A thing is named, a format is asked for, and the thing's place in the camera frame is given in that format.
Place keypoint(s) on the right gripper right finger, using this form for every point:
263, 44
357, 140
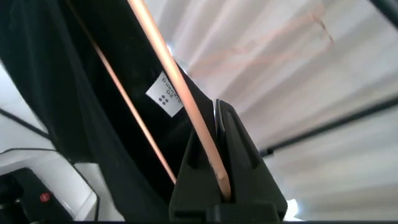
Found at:
258, 193

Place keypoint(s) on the white curtain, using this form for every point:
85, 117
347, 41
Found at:
311, 93

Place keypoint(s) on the black garment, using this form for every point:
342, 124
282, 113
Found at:
62, 77

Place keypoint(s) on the black clothes rack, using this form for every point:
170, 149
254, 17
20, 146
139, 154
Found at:
342, 120

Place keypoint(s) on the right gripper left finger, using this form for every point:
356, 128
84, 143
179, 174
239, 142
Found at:
186, 193

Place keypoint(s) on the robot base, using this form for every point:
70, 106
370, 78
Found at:
68, 186

